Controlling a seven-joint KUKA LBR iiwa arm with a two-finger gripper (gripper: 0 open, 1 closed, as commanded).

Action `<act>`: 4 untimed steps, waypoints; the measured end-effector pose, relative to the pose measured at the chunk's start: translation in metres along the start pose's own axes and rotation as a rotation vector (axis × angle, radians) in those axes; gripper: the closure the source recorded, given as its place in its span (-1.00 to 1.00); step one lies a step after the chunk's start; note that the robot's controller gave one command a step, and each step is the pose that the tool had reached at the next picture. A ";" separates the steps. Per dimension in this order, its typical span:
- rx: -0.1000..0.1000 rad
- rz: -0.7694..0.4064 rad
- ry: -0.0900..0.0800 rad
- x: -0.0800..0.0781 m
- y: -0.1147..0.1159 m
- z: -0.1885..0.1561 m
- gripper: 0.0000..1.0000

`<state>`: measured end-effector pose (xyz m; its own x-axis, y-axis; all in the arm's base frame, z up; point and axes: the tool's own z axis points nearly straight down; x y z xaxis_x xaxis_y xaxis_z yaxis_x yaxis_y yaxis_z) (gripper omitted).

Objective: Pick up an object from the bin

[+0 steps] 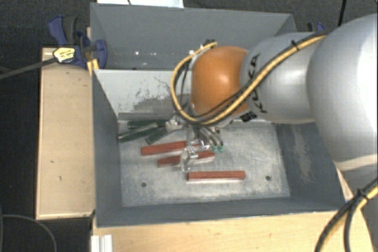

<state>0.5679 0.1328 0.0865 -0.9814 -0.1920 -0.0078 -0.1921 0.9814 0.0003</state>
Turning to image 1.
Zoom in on black cylinder on white bracket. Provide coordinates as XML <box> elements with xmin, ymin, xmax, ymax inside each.
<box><xmin>239</xmin><ymin>110</ymin><xmax>256</xmax><ymax>125</ymax></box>

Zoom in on dark green flat block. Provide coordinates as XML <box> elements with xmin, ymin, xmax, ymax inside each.
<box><xmin>145</xmin><ymin>127</ymin><xmax>170</xmax><ymax>145</ymax></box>
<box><xmin>118</xmin><ymin>126</ymin><xmax>161</xmax><ymax>143</ymax></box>

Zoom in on pale wood flat board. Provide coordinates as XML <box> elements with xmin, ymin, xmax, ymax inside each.
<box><xmin>35</xmin><ymin>47</ymin><xmax>97</xmax><ymax>221</ymax></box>

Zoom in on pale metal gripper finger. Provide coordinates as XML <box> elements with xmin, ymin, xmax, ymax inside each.
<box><xmin>180</xmin><ymin>146</ymin><xmax>198</xmax><ymax>172</ymax></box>
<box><xmin>165</xmin><ymin>118</ymin><xmax>185</xmax><ymax>133</ymax></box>

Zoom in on red-brown flat block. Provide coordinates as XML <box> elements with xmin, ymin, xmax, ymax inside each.
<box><xmin>185</xmin><ymin>170</ymin><xmax>247</xmax><ymax>185</ymax></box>
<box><xmin>157</xmin><ymin>150</ymin><xmax>216</xmax><ymax>168</ymax></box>
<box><xmin>140</xmin><ymin>140</ymin><xmax>188</xmax><ymax>157</ymax></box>

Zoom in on grey metal bin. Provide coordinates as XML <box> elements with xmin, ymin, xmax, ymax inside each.
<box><xmin>89</xmin><ymin>2</ymin><xmax>347</xmax><ymax>228</ymax></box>

